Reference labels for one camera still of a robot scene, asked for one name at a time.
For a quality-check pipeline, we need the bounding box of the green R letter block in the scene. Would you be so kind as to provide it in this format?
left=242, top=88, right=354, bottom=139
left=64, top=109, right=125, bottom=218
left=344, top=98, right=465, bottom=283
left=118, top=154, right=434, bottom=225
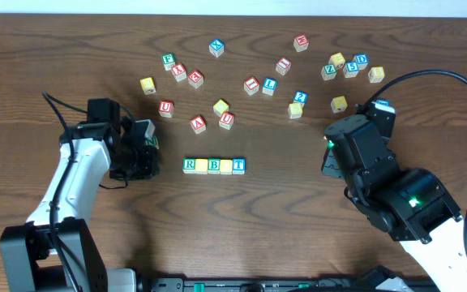
left=182, top=158, right=196, bottom=174

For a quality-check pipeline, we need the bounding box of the yellow O letter block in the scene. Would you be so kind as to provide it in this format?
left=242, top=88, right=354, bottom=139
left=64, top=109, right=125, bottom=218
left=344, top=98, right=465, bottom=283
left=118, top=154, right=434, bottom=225
left=195, top=158, right=208, bottom=174

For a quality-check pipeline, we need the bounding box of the green B letter block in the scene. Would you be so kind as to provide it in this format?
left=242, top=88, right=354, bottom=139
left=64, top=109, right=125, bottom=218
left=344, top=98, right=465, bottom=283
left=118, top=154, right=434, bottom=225
left=208, top=157, right=221, bottom=174

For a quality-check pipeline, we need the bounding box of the blue T letter block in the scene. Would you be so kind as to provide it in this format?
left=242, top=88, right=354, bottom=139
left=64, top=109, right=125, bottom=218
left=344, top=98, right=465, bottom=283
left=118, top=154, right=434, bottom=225
left=232, top=158, right=246, bottom=174

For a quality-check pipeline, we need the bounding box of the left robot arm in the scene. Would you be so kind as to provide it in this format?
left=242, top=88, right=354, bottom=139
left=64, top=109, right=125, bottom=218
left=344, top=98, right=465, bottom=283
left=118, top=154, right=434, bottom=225
left=0, top=98, right=157, bottom=292

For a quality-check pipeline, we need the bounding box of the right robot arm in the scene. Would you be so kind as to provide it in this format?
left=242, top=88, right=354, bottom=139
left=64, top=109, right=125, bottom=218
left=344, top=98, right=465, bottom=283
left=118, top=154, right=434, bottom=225
left=322, top=105, right=467, bottom=291

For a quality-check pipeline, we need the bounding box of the green N letter block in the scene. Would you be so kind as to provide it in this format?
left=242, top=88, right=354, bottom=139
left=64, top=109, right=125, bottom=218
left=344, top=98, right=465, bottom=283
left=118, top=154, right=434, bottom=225
left=147, top=136, right=160, bottom=149

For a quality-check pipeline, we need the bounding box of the red U block left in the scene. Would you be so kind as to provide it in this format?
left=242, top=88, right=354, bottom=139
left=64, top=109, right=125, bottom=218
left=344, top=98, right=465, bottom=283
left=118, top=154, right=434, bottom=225
left=158, top=101, right=174, bottom=118

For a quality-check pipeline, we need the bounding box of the red u block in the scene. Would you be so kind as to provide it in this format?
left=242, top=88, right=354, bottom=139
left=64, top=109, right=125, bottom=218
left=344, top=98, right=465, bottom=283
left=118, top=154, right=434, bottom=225
left=158, top=101, right=174, bottom=118
left=219, top=112, right=234, bottom=130

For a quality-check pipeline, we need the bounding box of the yellow K letter block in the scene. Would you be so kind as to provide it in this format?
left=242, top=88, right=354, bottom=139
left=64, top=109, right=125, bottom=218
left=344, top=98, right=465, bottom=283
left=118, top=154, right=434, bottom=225
left=330, top=96, right=348, bottom=113

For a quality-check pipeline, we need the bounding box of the yellow S letter block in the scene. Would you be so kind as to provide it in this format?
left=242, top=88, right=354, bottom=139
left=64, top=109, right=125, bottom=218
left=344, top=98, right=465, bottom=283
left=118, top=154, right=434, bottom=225
left=288, top=102, right=303, bottom=119

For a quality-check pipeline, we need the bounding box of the red A letter block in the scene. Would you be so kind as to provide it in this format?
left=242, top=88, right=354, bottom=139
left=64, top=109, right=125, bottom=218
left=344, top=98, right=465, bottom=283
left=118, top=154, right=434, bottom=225
left=190, top=115, right=207, bottom=134

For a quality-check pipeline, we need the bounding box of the blue 2 number block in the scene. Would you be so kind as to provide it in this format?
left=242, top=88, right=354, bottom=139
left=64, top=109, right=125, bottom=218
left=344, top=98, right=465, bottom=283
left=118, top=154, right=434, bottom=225
left=293, top=91, right=308, bottom=106

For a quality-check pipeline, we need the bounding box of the blue D block right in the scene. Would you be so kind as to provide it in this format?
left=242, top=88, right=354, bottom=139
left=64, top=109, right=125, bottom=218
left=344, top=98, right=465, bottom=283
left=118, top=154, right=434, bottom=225
left=375, top=99, right=390, bottom=106

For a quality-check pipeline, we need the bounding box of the blue d block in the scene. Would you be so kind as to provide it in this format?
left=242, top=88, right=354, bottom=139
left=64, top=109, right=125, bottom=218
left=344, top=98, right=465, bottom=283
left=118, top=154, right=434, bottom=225
left=375, top=99, right=390, bottom=106
left=353, top=54, right=369, bottom=71

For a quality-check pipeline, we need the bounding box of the green Z letter block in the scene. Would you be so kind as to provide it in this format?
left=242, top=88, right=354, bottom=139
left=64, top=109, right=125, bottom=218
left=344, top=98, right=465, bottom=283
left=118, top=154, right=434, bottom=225
left=321, top=64, right=337, bottom=81

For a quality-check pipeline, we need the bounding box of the blue 5 number block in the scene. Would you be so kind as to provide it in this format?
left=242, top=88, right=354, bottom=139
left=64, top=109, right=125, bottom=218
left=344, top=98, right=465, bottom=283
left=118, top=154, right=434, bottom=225
left=343, top=62, right=359, bottom=78

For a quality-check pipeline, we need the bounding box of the red X letter block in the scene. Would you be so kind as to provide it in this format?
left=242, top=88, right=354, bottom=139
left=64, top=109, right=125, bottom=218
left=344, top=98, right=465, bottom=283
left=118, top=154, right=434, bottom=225
left=171, top=63, right=187, bottom=82

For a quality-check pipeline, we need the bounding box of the blue L letter block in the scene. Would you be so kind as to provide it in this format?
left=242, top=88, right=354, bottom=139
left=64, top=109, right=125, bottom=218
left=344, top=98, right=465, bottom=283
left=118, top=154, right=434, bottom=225
left=263, top=78, right=277, bottom=96

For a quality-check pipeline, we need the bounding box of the red U block centre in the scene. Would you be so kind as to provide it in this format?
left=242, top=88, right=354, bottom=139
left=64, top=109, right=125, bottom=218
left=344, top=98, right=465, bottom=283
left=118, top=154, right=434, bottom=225
left=219, top=112, right=234, bottom=130

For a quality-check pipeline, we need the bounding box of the yellow 8 number block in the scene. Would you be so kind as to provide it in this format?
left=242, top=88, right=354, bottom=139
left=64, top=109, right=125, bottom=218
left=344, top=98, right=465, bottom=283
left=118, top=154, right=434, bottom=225
left=368, top=67, right=385, bottom=84

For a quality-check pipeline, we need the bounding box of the red E letter block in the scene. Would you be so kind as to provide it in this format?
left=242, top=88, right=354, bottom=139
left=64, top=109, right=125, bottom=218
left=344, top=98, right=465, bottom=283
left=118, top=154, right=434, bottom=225
left=188, top=70, right=204, bottom=88

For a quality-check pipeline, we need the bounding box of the green F letter block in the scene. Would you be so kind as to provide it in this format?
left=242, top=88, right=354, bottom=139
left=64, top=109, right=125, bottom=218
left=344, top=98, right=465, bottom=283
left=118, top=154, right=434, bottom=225
left=161, top=53, right=176, bottom=71

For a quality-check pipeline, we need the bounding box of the blue D block upper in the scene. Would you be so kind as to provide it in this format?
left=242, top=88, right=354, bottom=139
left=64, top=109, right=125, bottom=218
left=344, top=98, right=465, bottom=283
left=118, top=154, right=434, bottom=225
left=353, top=54, right=369, bottom=71

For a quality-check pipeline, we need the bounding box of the red I block upper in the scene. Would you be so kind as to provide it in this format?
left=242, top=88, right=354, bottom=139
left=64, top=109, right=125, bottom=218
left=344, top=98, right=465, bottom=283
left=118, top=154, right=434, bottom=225
left=276, top=57, right=292, bottom=75

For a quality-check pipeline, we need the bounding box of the red i block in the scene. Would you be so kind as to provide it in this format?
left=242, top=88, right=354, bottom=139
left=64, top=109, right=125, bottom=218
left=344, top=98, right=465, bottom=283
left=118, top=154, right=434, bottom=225
left=243, top=76, right=259, bottom=96
left=276, top=57, right=292, bottom=75

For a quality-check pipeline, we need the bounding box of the red I block centre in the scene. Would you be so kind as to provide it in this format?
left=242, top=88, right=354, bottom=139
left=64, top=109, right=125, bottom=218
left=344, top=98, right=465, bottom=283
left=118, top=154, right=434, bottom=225
left=243, top=76, right=259, bottom=96

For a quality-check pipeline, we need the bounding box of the red M letter block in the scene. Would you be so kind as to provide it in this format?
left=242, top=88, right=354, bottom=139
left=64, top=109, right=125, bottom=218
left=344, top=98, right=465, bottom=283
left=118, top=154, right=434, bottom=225
left=293, top=34, right=310, bottom=52

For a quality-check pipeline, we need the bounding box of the blue X letter block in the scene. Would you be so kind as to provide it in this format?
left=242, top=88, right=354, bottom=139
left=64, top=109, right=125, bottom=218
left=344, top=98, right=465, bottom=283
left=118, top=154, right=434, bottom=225
left=208, top=39, right=225, bottom=58

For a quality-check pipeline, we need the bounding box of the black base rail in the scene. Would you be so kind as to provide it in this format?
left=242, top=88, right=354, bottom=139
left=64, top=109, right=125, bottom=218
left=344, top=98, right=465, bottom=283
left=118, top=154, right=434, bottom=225
left=136, top=277, right=439, bottom=292

